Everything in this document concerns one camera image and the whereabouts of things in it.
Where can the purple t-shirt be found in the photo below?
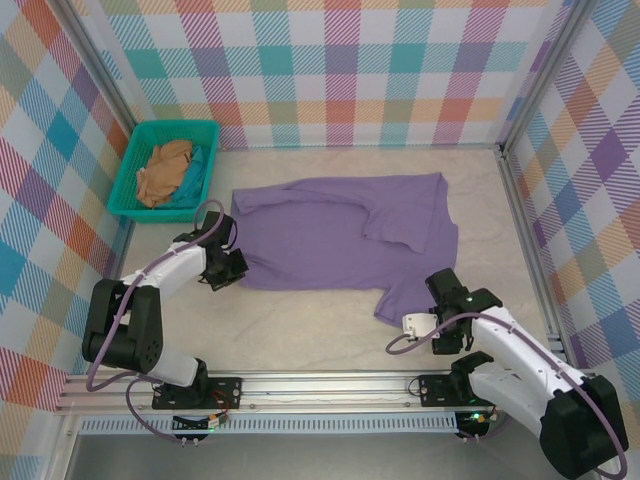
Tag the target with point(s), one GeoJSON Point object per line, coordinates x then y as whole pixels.
{"type": "Point", "coordinates": [325, 235]}

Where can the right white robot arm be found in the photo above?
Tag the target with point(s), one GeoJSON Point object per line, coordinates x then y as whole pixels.
{"type": "Point", "coordinates": [510, 345]}

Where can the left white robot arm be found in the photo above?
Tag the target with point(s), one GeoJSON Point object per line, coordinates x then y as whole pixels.
{"type": "Point", "coordinates": [170, 262]}

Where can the teal t-shirt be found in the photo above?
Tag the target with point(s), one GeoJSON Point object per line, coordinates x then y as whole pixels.
{"type": "Point", "coordinates": [197, 180]}

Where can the tan t-shirt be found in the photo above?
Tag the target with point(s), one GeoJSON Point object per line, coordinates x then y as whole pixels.
{"type": "Point", "coordinates": [162, 175]}

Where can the small controller board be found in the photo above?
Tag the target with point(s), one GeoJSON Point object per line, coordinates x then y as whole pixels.
{"type": "Point", "coordinates": [475, 420]}
{"type": "Point", "coordinates": [200, 424]}

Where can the green plastic basket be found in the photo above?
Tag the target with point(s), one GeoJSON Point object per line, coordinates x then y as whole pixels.
{"type": "Point", "coordinates": [165, 131]}

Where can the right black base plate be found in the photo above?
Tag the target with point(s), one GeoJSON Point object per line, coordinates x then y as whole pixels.
{"type": "Point", "coordinates": [432, 387]}

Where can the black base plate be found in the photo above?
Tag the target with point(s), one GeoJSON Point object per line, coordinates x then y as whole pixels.
{"type": "Point", "coordinates": [432, 387]}
{"type": "Point", "coordinates": [227, 387]}

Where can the aluminium frame side rail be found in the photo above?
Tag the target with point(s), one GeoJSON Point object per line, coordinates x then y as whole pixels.
{"type": "Point", "coordinates": [515, 200]}

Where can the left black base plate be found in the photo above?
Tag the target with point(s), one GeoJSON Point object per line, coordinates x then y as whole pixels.
{"type": "Point", "coordinates": [227, 387]}

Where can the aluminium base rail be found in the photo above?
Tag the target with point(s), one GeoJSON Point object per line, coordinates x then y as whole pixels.
{"type": "Point", "coordinates": [325, 390]}

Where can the aluminium frame post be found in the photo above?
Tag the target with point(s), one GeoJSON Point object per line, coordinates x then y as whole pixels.
{"type": "Point", "coordinates": [102, 65]}
{"type": "Point", "coordinates": [545, 70]}

